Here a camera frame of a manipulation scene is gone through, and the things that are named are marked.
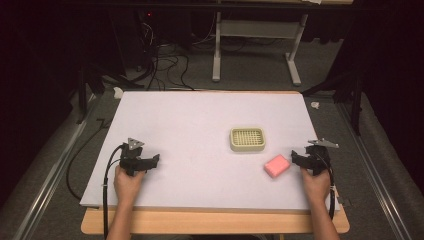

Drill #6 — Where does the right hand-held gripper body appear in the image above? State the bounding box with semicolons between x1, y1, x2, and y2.
303;138;340;177

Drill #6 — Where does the tangle of black floor cables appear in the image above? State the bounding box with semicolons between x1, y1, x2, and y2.
135;19;196;92

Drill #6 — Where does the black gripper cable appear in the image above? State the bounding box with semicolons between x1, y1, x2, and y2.
316;152;337;221
101;144;124;240

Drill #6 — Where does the wooden table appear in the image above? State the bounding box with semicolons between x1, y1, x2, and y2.
80;89;351;236

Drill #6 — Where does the white table sheet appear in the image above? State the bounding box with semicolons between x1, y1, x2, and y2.
79;90;341;212

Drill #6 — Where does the beige soap dish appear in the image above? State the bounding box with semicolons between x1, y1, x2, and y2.
229;126;267;153

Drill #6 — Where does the metal floor rail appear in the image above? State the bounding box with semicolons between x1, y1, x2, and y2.
11;96;101;240
335;101;414;240

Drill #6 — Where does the pink soap bar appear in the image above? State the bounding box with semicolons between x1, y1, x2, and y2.
263;153;291;179

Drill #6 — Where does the person's right hand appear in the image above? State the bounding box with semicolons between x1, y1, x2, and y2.
299;166;332;205

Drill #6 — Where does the person's left hand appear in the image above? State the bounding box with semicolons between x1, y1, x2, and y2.
113;164;146;207

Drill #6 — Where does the black floor cable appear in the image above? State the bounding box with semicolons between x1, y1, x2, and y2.
65;117;113;202

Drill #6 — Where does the white metal stand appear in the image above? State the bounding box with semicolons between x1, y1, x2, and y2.
211;11;310;87

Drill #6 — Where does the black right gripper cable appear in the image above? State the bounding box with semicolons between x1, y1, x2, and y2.
316;152;337;221

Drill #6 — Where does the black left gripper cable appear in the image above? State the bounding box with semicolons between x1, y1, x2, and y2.
101;144;124;240

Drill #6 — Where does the black tripod stand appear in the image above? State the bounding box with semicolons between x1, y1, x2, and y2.
300;71;365;137
75;63;146;126

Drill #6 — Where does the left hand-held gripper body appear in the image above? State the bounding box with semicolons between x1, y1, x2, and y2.
118;137;150;177

